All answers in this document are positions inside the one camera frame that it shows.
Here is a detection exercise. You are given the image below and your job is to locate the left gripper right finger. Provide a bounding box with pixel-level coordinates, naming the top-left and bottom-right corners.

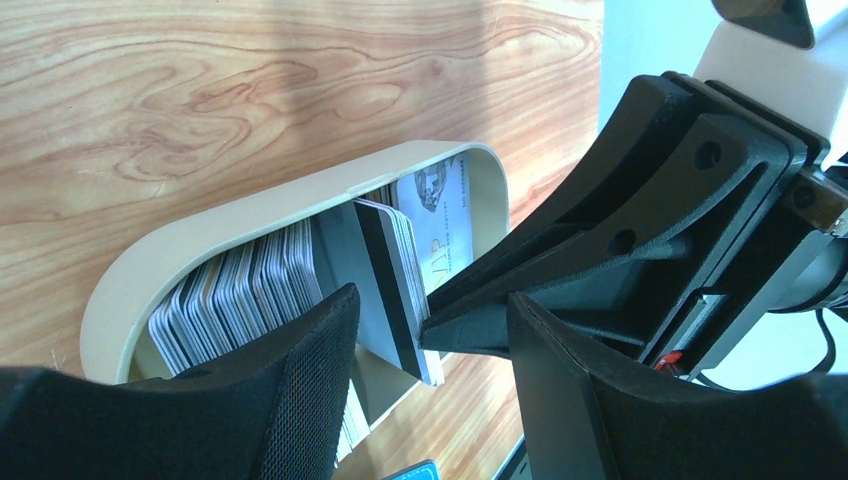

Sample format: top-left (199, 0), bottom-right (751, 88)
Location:
top-left (507, 294), bottom-right (847, 479)

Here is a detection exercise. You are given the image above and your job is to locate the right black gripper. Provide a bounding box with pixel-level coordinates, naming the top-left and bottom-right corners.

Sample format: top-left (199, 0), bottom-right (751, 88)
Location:
top-left (421, 72), bottom-right (847, 379)

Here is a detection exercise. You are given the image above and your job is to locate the stack of credit cards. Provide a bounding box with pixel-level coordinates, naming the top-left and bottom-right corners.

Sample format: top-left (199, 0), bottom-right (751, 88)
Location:
top-left (148, 219), bottom-right (364, 476)

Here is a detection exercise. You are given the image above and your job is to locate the blue leather card holder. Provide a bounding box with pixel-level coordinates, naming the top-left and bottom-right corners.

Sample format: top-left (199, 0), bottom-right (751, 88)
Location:
top-left (384, 460), bottom-right (441, 480)

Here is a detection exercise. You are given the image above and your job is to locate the credit card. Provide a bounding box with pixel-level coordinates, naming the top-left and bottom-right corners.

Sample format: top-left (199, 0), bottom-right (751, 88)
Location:
top-left (351, 199), bottom-right (445, 386)

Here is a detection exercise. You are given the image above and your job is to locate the beige oval card tray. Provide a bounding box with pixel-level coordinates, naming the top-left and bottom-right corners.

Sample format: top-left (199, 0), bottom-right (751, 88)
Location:
top-left (80, 140), bottom-right (509, 426)

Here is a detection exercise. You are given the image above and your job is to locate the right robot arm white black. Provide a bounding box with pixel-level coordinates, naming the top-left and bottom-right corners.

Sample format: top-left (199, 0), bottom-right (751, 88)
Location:
top-left (420, 72), bottom-right (847, 375)

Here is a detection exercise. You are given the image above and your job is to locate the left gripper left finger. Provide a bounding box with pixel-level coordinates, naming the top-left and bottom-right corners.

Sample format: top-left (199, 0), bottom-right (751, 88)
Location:
top-left (1, 284), bottom-right (360, 479)

